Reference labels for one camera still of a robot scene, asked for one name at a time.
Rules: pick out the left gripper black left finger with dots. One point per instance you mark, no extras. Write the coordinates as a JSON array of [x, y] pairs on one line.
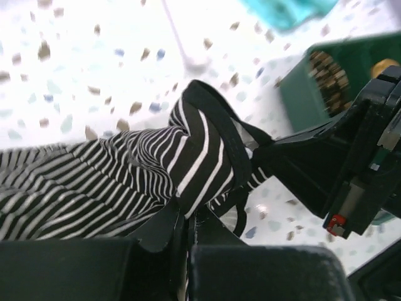
[[149, 264]]

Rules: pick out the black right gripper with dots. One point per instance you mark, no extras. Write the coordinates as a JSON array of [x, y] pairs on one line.
[[351, 163]]

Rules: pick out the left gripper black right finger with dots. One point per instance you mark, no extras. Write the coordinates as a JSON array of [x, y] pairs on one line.
[[222, 267]]

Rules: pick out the black white striped tank top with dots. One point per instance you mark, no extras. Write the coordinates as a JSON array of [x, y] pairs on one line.
[[109, 187]]

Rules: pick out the brown leopard rolled tie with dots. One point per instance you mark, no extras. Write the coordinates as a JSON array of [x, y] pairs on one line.
[[331, 80]]

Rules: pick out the green compartment tray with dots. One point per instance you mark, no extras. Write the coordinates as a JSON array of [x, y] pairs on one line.
[[299, 92]]

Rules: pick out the yellow patterned rolled tie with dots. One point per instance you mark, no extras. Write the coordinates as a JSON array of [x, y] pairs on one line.
[[380, 66]]

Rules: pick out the teal folded cloth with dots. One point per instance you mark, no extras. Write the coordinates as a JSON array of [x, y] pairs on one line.
[[286, 15]]

